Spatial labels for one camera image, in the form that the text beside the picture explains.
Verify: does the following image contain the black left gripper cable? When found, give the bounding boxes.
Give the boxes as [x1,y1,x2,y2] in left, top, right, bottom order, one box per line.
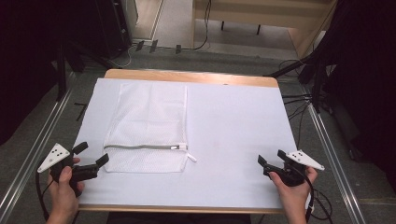
[35,170,53,222]

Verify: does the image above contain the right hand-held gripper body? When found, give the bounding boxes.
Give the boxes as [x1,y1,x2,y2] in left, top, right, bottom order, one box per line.
[262,149,326,188]

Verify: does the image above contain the wooden table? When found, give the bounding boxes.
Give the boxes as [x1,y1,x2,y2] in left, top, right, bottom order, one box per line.
[78,68,285,216]

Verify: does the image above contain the black metal stand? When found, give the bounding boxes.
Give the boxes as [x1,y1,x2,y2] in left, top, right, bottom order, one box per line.
[262,52,339,115]
[55,40,122,102]

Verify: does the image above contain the black curtain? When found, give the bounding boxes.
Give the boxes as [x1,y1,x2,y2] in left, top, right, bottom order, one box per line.
[311,0,396,194]
[0,0,104,147]

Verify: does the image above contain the black floor cables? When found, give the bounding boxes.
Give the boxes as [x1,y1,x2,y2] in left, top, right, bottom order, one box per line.
[278,59,334,150]

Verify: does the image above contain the light wooden bench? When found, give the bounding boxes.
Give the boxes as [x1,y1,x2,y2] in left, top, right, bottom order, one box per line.
[191,0,339,60]

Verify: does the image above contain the black cabinet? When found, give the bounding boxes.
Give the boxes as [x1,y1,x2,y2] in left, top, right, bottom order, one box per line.
[94,0,139,59]

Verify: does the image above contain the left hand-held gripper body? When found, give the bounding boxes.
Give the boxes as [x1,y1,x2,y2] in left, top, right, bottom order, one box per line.
[36,143,101,198]

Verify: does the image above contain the person's right hand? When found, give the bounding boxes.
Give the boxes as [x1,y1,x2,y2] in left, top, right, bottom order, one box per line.
[269,166,318,216]

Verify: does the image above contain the person's left hand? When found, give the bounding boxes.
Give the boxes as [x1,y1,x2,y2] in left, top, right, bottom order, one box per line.
[46,157,86,218]

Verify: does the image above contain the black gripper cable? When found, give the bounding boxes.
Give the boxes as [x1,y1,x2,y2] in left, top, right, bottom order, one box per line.
[35,170,53,222]
[292,166,316,224]

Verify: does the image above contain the black hanging cable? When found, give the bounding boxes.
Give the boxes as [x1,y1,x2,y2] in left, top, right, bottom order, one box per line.
[155,0,213,52]

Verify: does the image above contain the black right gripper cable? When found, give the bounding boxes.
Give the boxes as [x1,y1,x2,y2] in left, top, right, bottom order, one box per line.
[292,166,316,224]

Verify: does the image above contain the white mesh laundry bag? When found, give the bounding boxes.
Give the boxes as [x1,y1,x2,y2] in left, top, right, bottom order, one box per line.
[103,81,198,174]

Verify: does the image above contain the white table mat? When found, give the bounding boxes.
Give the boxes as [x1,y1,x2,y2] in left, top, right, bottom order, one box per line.
[73,77,299,210]

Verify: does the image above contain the metal floor rail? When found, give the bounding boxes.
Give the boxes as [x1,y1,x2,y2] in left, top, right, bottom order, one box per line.
[303,92,367,224]
[0,88,78,222]

